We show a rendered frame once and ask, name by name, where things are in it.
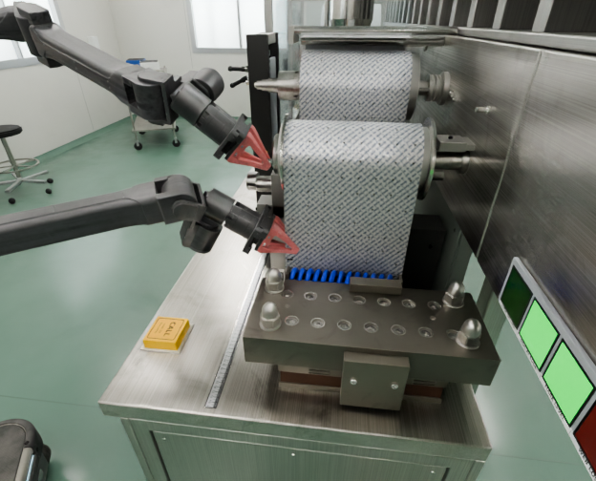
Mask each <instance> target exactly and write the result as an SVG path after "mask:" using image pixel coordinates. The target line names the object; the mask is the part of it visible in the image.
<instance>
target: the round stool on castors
mask: <svg viewBox="0 0 596 481"><path fill-rule="evenodd" d="M22 131H23V130H22V127H20V126H19V125H12V124H8V125H0V139H1V142H2V144H3V146H4V148H5V151H6V153H7V155H8V158H9V160H6V161H2V162H0V164H2V163H6V162H9V163H10V164H11V165H9V166H2V167H0V168H7V167H10V168H9V169H8V170H6V171H5V172H0V174H12V175H13V176H14V177H15V178H16V179H15V180H8V181H1V182H0V185H6V184H12V183H13V185H11V186H10V187H9V188H8V189H6V190H5V192H6V193H9V192H11V191H12V190H13V189H14V188H16V187H17V186H18V185H20V184H21V183H22V182H28V183H47V182H48V183H53V179H52V178H48V179H47V180H40V179H32V178H37V177H40V176H43V175H45V174H48V173H49V172H48V171H43V172H40V173H37V174H34V175H31V176H28V177H25V178H22V176H21V174H20V172H22V171H26V170H29V169H31V168H33V167H35V166H37V165H38V164H39V163H40V162H39V160H38V159H36V158H16V159H14V157H13V155H12V153H11V149H10V147H9V144H8V142H7V141H6V137H10V136H16V135H19V134H21V133H22ZM25 159H29V160H28V161H25V162H21V163H18V164H16V162H15V161H16V160H25ZM34 160H35V161H37V163H36V164H34V165H33V166H29V165H21V164H24V163H27V162H31V161H34ZM18 167H28V168H25V169H21V170H19V169H18ZM12 168H13V171H11V172H9V170H10V169H12Z"/></svg>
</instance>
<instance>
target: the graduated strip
mask: <svg viewBox="0 0 596 481"><path fill-rule="evenodd" d="M268 255H269V253H262V255H261V257H260V259H259V262H258V264H257V267H256V270H255V272H254V275H253V278H252V280H251V283H250V286H249V288H248V290H247V293H246V295H245V300H244V302H243V305H242V308H241V310H240V313H239V316H238V318H237V321H236V323H235V325H234V328H233V331H232V333H231V336H230V339H229V341H228V344H227V347H226V349H225V352H224V355H223V358H222V361H221V363H220V366H219V369H218V371H217V374H216V377H215V379H214V382H213V385H212V387H211V389H210V392H209V394H208V397H207V400H206V402H205V405H204V407H205V408H217V405H218V403H219V400H220V397H221V395H222V392H223V389H224V384H225V381H226V378H227V375H228V372H229V369H230V367H231V364H232V361H233V359H234V356H235V353H236V350H237V347H238V344H239V341H240V339H241V336H242V333H243V330H244V327H245V323H246V320H247V317H248V314H249V311H250V308H251V306H252V303H253V300H254V297H255V294H256V291H257V289H258V286H259V283H260V280H261V278H262V275H263V272H264V269H265V266H266V261H267V258H268Z"/></svg>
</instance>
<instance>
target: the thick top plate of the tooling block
mask: <svg viewBox="0 0 596 481"><path fill-rule="evenodd" d="M283 285H284V290H283V291H282V292H280V293H278V294H270V293H268V292H266V290H265V286H266V278H262V280H261V283H260V286H259V289H258V292H257V295H256V298H255V301H254V304H253V306H252V309H251V312H250V315H249V318H248V321H247V324H246V327H245V332H244V335H243V344H244V353H245V361H246V362H251V363H261V364H271V365H280V366H299V367H308V368H318V369H327V370H337V371H342V368H343V359H344V351H350V352H361V353H371V354H381V355H392V356H401V357H409V362H410V371H409V375H408V378H414V379H423V380H433V381H442V382H452V383H462V384H471V385H481V386H491V383H492V381H493V379H494V377H495V374H496V372H497V370H498V367H499V365H500V356H499V354H498V352H497V351H496V348H495V346H494V344H493V342H492V339H491V337H490V335H489V333H488V330H487V328H486V326H485V324H484V321H483V319H482V317H481V316H480V313H479V310H478V307H477V305H476V303H475V301H474V298H473V296H472V294H471V293H465V297H464V300H463V301H464V305H463V307H461V308H452V307H449V306H447V305H446V304H445V303H444V302H443V300H442V298H443V296H444V295H445V292H446V291H438V290H426V289H413V288H402V290H401V295H390V294H377V293H365V292H352V291H350V284H349V283H337V282H312V281H299V280H286V279H285V280H284V282H283ZM267 302H273V303H275V304H276V306H277V308H278V312H279V314H280V320H281V326H280V327H279V328H278V329H277V330H274V331H264V330H262V329H261V328H260V321H261V319H260V313H262V307H263V305H264V304H265V303H267ZM471 318H473V319H477V320H478V321H479V322H480V324H481V336H480V339H479V341H480V346H479V348H477V349H474V350H471V349H466V348H464V347H462V346H460V345H459V344H458V343H457V341H456V335H457V333H459V330H460V328H461V326H462V325H463V323H464V322H465V321H466V320H468V319H471Z"/></svg>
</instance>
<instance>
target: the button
mask: <svg viewBox="0 0 596 481"><path fill-rule="evenodd" d="M189 327H190V324H189V320H188V319H183V318H171V317H161V316H158V317H157V318H156V320H155V321H154V323H153V324H152V326H151V328H150V329H149V331H148V332H147V334H146V335H145V337H144V338H143V343H144V346H145V347H148V348H157V349H167V350H178V349H179V347H180V345H181V342H182V340H183V339H184V337H185V335H186V333H187V331H188V329H189Z"/></svg>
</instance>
